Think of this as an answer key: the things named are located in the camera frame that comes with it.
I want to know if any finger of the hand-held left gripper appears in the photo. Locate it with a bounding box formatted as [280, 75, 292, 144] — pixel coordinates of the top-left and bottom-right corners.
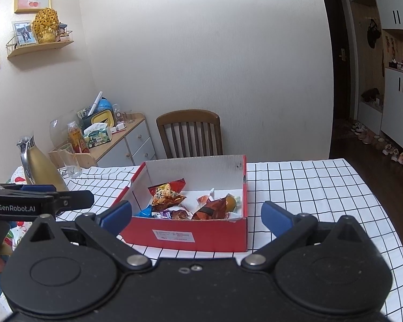
[52, 190, 95, 214]
[20, 183, 56, 194]

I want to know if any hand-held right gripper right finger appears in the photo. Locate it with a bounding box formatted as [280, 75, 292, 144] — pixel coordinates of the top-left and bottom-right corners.
[240, 200, 377, 272]

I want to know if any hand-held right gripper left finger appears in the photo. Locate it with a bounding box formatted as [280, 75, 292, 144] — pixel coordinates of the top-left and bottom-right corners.
[16, 200, 153, 272]

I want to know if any burger print snack packet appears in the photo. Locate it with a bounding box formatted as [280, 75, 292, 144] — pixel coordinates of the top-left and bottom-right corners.
[225, 193, 240, 213]

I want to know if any red yellow snack packet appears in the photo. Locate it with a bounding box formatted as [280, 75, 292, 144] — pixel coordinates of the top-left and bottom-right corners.
[147, 178, 187, 213]

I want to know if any brown foil snack packet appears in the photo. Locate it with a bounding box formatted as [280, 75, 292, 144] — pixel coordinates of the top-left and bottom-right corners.
[191, 196, 228, 221]

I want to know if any red cardboard box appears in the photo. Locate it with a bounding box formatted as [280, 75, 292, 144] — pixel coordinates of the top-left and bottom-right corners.
[116, 154, 249, 253]

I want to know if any white snack packet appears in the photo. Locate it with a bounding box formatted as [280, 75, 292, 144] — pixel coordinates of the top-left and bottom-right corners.
[196, 187, 216, 205]

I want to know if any fruit print white cloth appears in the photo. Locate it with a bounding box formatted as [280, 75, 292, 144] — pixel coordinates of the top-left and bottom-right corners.
[2, 167, 33, 254]

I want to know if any gold thermos jug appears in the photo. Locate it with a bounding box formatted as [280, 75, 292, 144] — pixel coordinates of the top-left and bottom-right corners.
[17, 134, 70, 192]

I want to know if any clear glass cup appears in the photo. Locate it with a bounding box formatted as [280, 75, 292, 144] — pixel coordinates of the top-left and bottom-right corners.
[57, 143, 83, 178]

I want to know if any wooden tray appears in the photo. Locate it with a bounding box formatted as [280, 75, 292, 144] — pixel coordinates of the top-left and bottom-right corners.
[48, 145, 98, 169]

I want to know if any orange drink bottle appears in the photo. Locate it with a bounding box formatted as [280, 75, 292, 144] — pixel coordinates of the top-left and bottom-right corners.
[67, 120, 90, 154]

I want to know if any green white tissue box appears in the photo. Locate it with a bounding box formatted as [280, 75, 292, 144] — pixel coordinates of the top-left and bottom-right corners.
[83, 124, 113, 148]

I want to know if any wooden top sideboard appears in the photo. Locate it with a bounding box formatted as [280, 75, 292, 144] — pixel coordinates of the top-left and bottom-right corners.
[49, 113, 157, 169]

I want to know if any white stick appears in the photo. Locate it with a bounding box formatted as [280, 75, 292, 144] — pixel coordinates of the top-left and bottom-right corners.
[87, 91, 103, 115]

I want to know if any wooden chair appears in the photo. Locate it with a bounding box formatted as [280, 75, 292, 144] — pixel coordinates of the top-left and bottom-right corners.
[156, 109, 224, 159]

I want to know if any row of shoes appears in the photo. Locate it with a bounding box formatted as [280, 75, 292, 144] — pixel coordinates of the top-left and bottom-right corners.
[351, 120, 403, 173]

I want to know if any white shoe bench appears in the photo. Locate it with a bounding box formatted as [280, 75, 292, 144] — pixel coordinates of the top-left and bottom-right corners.
[357, 100, 384, 135]

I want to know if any gold flower ornament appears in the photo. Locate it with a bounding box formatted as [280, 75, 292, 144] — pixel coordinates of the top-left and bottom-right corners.
[31, 7, 60, 44]

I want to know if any white lower cabinet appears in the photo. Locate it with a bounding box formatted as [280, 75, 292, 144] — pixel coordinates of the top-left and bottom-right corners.
[380, 67, 403, 148]

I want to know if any dark entrance door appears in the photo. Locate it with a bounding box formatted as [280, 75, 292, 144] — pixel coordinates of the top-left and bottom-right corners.
[319, 0, 352, 122]

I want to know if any black hanging bag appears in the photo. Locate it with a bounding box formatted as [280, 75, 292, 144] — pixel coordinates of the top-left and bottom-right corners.
[366, 18, 382, 49]

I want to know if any wooden wall shelf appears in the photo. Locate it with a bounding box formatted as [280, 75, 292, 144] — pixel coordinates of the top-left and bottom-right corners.
[6, 30, 75, 60]

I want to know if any small photo frame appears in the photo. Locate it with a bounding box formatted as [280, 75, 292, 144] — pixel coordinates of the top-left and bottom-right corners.
[11, 20, 38, 48]

